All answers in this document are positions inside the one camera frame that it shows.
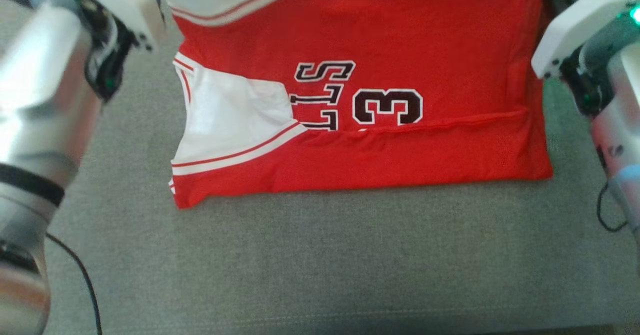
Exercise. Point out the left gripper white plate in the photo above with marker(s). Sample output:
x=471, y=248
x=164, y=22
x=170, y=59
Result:
x=120, y=0

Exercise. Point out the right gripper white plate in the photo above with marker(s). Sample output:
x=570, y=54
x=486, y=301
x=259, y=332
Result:
x=580, y=30

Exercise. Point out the red basketball jersey white sleeves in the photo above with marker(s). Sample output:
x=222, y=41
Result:
x=400, y=155

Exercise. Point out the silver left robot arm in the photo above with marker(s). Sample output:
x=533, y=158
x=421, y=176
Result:
x=40, y=100

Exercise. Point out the large grey sofa ottoman cushion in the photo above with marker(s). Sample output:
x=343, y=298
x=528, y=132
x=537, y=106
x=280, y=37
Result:
x=320, y=265

